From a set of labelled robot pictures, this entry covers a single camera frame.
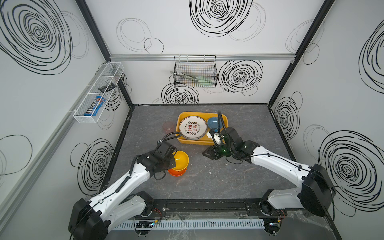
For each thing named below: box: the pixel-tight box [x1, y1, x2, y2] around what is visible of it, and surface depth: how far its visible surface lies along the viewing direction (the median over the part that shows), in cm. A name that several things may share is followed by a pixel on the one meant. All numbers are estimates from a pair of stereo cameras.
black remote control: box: [97, 82, 117, 93], surface depth 81 cm
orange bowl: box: [168, 167, 187, 177], surface depth 82 cm
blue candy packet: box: [83, 96, 106, 116], surface depth 72 cm
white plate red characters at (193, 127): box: [179, 116, 207, 140], surface depth 105 cm
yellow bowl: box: [172, 150, 189, 171], surface depth 84 cm
